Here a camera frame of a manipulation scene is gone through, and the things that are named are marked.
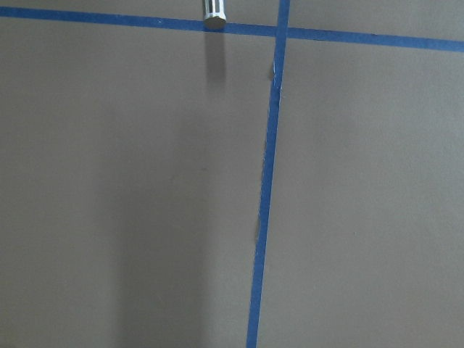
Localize silver metal muddler rod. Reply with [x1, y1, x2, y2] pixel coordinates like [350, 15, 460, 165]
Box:
[202, 0, 227, 30]

